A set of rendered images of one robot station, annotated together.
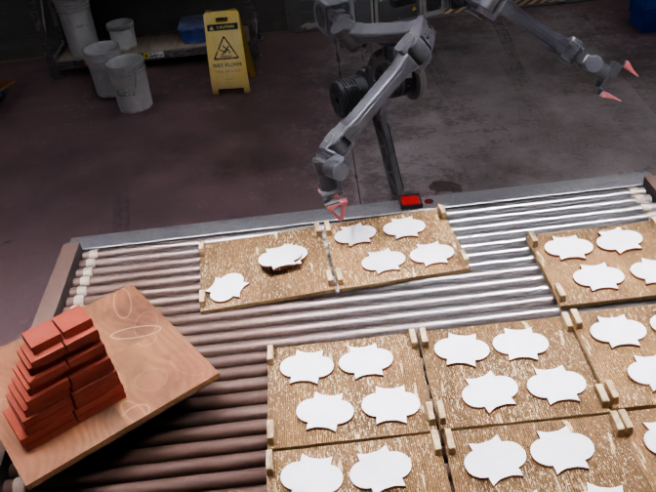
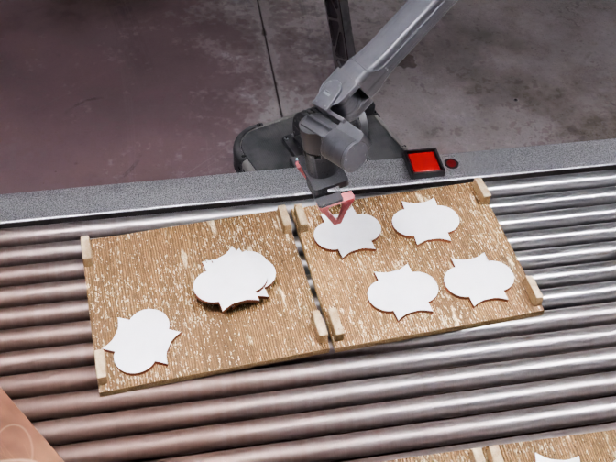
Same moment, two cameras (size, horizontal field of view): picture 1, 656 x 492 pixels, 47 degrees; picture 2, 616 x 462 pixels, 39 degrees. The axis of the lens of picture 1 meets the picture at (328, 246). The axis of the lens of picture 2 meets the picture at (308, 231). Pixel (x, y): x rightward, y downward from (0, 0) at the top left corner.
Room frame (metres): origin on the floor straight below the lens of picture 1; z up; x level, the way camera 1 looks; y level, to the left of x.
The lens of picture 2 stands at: (0.91, 0.25, 2.25)
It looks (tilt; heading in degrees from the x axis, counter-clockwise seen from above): 48 degrees down; 347
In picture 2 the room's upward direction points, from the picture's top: 4 degrees clockwise
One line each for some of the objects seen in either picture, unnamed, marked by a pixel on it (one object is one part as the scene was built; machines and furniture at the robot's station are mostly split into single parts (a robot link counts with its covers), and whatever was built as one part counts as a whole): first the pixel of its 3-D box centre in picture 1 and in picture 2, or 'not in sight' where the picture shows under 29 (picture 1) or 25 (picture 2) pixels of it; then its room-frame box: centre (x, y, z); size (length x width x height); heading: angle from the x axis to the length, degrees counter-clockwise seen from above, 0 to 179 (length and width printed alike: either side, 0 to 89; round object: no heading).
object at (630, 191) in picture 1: (363, 225); (352, 204); (2.14, -0.13, 0.90); 1.95 x 0.05 x 0.05; 90
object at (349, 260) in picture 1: (393, 247); (412, 259); (1.95, -0.21, 0.93); 0.41 x 0.35 x 0.02; 94
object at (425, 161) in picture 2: (410, 201); (423, 163); (2.22, -0.31, 0.92); 0.06 x 0.06 x 0.01; 0
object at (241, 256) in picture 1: (264, 267); (200, 294); (1.92, 0.21, 0.93); 0.41 x 0.35 x 0.02; 95
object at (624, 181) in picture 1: (361, 217); (345, 185); (2.21, -0.13, 0.89); 2.08 x 0.09 x 0.06; 90
